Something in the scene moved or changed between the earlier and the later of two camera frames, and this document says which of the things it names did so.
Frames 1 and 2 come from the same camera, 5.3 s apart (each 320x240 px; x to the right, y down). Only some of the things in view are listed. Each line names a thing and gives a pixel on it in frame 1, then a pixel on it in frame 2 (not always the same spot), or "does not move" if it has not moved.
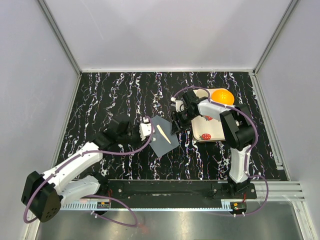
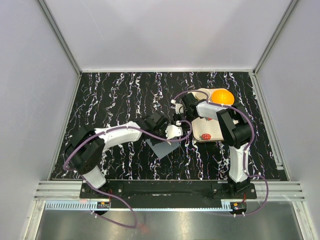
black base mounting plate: [175, 193] does not move
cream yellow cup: [202, 93] does not move
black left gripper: [139, 142] to [163, 128]
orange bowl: [222, 96] does not move
